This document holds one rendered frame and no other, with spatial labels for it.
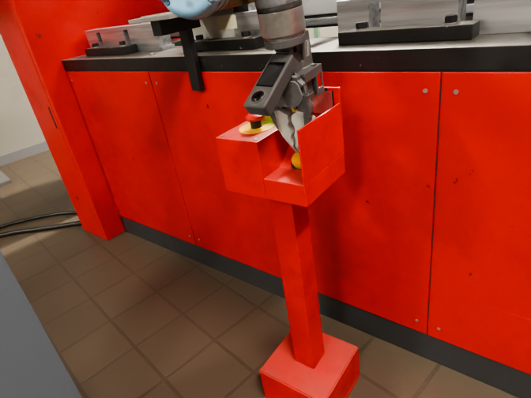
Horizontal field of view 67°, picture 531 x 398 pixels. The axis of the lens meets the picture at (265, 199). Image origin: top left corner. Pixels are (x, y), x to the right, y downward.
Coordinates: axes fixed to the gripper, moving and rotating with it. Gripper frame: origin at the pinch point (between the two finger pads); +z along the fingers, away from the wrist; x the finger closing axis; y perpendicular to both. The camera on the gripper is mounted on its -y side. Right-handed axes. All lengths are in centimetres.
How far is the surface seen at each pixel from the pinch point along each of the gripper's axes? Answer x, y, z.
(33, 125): 339, 88, 60
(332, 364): -1, -3, 63
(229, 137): 12.1, -4.5, -3.4
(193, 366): 42, -17, 74
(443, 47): -19.2, 26.9, -10.2
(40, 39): 138, 30, -19
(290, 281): 5.5, -3.8, 34.0
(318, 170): -4.9, -0.9, 3.8
